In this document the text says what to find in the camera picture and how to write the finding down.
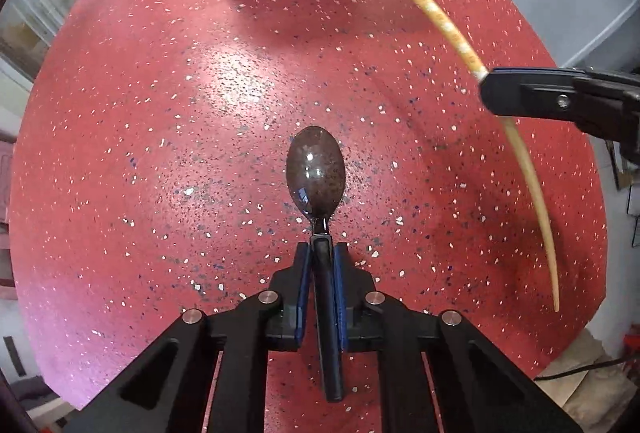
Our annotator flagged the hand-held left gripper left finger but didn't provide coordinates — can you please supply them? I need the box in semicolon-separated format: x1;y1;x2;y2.
62;242;311;433

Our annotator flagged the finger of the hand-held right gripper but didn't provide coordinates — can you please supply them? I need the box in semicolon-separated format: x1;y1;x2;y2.
479;70;640;144
494;67;640;88

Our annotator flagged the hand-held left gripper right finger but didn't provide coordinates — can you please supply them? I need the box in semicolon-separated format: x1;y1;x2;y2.
334;242;583;433

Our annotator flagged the yellow patterned wooden chopstick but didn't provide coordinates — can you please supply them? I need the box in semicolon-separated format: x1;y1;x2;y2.
373;0;561;313

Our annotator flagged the dark metal spoon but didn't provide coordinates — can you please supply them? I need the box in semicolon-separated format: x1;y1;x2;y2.
286;125;347;403

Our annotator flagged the brown cardboard sheet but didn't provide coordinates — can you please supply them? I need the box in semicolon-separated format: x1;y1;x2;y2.
534;327;627;415

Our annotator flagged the glass door cabinet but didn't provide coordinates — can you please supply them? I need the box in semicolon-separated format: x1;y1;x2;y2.
0;0;98;81

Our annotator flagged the black cable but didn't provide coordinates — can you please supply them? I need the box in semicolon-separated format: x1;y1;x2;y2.
535;357;640;382

